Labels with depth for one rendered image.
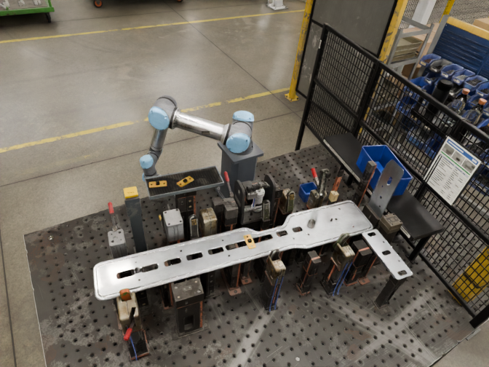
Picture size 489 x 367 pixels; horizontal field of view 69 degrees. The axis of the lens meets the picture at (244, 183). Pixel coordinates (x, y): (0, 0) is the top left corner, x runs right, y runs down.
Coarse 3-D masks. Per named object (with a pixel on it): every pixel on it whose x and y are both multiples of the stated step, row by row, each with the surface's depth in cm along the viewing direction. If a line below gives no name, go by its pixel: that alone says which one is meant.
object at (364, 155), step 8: (360, 152) 213; (368, 152) 215; (376, 152) 217; (384, 152) 216; (392, 152) 209; (360, 160) 214; (368, 160) 205; (376, 160) 222; (384, 160) 217; (360, 168) 215; (376, 168) 198; (376, 176) 199; (408, 176) 196; (400, 184) 195; (400, 192) 200
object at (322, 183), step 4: (324, 172) 182; (328, 172) 183; (320, 176) 185; (324, 176) 185; (328, 176) 181; (320, 180) 186; (324, 180) 187; (320, 184) 187; (324, 184) 189; (320, 188) 188; (324, 188) 189; (320, 192) 190; (324, 192) 191; (324, 196) 192
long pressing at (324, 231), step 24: (288, 216) 186; (312, 216) 188; (336, 216) 189; (360, 216) 191; (192, 240) 169; (216, 240) 171; (240, 240) 172; (288, 240) 174; (312, 240) 176; (336, 240) 178; (96, 264) 155; (120, 264) 157; (144, 264) 158; (192, 264) 160; (216, 264) 161; (96, 288) 148; (120, 288) 148; (144, 288) 150
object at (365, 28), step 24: (312, 0) 397; (336, 0) 367; (360, 0) 340; (384, 0) 318; (312, 24) 408; (336, 24) 376; (360, 24) 349; (384, 24) 326; (312, 48) 419; (336, 48) 386; (384, 48) 330; (336, 72) 396; (360, 72) 367; (360, 96) 377; (336, 120) 418
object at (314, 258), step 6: (312, 252) 172; (306, 258) 174; (312, 258) 169; (318, 258) 170; (306, 264) 174; (312, 264) 169; (318, 264) 169; (306, 270) 175; (312, 270) 171; (306, 276) 178; (312, 276) 175; (300, 282) 186; (306, 282) 180; (300, 288) 187; (306, 288) 184; (306, 294) 185
